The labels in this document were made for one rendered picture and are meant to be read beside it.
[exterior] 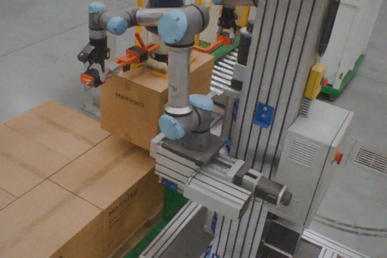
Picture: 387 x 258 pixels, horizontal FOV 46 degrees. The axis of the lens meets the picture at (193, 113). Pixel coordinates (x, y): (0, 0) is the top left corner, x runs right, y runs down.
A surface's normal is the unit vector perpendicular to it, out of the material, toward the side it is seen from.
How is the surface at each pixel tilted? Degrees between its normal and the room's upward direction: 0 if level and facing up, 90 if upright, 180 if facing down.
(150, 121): 90
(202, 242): 0
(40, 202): 0
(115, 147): 0
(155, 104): 90
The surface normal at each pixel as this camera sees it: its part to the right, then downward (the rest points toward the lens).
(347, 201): 0.11, -0.84
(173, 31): -0.64, 0.22
